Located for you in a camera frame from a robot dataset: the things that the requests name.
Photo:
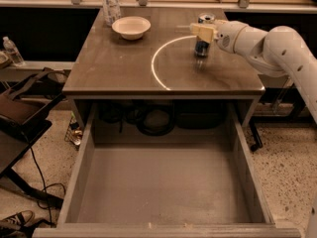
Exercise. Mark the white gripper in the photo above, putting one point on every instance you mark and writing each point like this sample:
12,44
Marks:
225,37

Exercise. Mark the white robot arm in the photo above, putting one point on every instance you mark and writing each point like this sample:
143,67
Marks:
274,53

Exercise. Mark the grey open top drawer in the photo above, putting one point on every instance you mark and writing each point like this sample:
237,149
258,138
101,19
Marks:
186,184

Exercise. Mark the white paper bowl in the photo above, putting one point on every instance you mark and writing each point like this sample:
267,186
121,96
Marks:
131,28

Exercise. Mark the clear plastic water bottle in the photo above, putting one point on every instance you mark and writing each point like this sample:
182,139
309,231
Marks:
111,11

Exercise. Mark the small water bottle on shelf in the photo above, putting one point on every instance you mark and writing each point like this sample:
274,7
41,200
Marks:
13,52

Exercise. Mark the black chair with brown bag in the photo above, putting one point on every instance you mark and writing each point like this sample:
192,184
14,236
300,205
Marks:
24,108

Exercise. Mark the black sneaker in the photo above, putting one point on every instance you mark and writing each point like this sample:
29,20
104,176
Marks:
17,221

